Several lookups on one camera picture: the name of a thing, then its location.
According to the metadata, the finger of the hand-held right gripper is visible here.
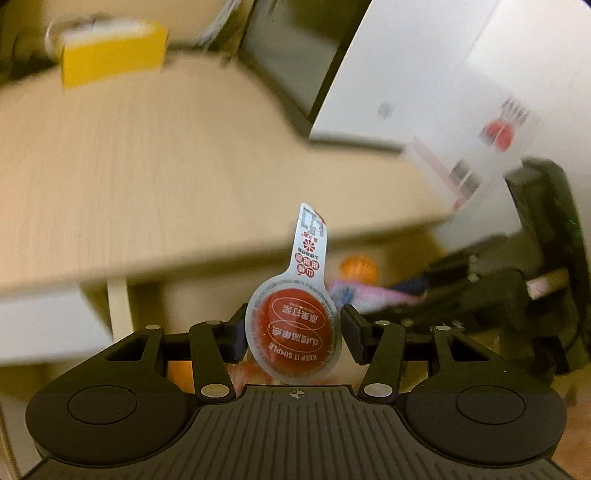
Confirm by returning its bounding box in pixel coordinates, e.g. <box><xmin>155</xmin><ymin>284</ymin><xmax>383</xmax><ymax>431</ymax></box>
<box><xmin>390</xmin><ymin>270</ymin><xmax>531</xmax><ymax>334</ymax></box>
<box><xmin>426</xmin><ymin>234</ymin><xmax>509</xmax><ymax>280</ymax></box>

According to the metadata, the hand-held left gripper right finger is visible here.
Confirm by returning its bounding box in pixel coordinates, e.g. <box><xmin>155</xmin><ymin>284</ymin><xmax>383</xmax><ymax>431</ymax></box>
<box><xmin>341</xmin><ymin>305</ymin><xmax>498</xmax><ymax>403</ymax></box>

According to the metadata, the orange ball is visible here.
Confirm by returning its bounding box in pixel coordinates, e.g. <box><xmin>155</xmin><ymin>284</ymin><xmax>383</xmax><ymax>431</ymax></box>
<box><xmin>339</xmin><ymin>254</ymin><xmax>380</xmax><ymax>288</ymax></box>

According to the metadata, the black monitor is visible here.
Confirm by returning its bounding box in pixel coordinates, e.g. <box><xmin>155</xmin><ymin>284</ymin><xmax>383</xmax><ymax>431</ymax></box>
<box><xmin>237</xmin><ymin>0</ymin><xmax>371</xmax><ymax>138</ymax></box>

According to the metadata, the yellow box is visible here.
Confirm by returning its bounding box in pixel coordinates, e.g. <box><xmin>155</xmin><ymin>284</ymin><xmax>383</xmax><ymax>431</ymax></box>
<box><xmin>60</xmin><ymin>18</ymin><xmax>170</xmax><ymax>89</ymax></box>

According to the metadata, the white furniture panel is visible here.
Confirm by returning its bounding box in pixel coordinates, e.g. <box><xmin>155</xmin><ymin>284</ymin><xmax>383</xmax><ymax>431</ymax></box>
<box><xmin>0</xmin><ymin>276</ymin><xmax>134</xmax><ymax>367</ymax></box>

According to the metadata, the red jelly cup white lid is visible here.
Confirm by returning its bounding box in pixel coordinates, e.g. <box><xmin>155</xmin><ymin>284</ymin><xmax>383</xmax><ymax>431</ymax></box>
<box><xmin>245</xmin><ymin>203</ymin><xmax>342</xmax><ymax>385</ymax></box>

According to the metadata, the white printed cardboard box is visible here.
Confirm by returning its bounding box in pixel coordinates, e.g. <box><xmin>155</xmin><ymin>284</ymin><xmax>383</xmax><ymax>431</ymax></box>
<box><xmin>308</xmin><ymin>0</ymin><xmax>591</xmax><ymax>243</ymax></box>

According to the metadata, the pink packet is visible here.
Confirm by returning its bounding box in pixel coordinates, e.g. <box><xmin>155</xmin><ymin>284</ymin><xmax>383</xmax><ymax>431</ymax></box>
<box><xmin>325</xmin><ymin>276</ymin><xmax>431</xmax><ymax>315</ymax></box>

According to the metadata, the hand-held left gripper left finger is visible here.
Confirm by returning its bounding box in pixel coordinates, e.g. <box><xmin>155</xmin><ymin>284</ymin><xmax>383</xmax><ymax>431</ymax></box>
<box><xmin>98</xmin><ymin>303</ymin><xmax>250</xmax><ymax>403</ymax></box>

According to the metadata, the person's right hand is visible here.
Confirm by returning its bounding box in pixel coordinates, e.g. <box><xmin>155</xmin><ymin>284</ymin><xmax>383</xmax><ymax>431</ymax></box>
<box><xmin>527</xmin><ymin>270</ymin><xmax>570</xmax><ymax>297</ymax></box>

